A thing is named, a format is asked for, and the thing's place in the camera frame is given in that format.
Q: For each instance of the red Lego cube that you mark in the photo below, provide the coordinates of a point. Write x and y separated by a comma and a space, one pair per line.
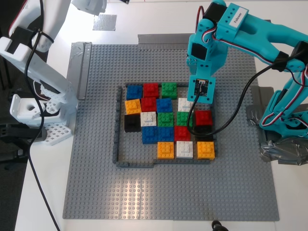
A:
150, 90
148, 104
181, 133
203, 118

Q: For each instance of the blue Lego cube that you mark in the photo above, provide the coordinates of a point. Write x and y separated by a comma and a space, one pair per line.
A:
166, 133
134, 92
149, 135
164, 105

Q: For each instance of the green Lego cube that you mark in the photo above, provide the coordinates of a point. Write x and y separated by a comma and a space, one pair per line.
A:
169, 90
165, 119
182, 118

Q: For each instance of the black mount knob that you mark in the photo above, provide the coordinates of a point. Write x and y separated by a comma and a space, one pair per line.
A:
217, 226

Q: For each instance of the teal wrist camera box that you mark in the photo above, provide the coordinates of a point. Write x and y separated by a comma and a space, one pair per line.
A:
202, 89

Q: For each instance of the long grey duct tape strip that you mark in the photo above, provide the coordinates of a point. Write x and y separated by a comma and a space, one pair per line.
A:
81, 72

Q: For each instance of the dark grey Lego border frame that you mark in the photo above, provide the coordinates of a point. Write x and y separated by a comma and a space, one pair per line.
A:
134, 164

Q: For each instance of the orange Lego cube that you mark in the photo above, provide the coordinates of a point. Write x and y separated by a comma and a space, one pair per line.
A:
132, 107
206, 150
165, 150

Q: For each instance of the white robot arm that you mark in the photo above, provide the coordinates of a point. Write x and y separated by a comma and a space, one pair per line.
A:
48, 72

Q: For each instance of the white Lego cube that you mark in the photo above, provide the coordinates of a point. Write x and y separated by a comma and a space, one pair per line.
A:
183, 105
184, 149
148, 119

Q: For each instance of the black table clamp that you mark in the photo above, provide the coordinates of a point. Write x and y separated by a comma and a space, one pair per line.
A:
14, 133

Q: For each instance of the square grey tape pad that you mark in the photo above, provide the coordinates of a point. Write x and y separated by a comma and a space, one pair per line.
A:
104, 22

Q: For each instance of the wide grey duct tape strip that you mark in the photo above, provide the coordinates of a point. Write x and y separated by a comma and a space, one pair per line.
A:
163, 39

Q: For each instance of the crumpled grey duct tape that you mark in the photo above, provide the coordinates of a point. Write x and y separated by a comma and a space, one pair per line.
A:
284, 151
253, 115

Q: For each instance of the grey Lego baseplate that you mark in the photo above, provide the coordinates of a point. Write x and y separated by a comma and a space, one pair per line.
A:
168, 187

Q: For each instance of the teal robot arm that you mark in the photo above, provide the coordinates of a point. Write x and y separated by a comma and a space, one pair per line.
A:
260, 36

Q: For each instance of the black Lego cube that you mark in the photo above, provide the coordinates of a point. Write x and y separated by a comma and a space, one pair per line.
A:
132, 124
203, 131

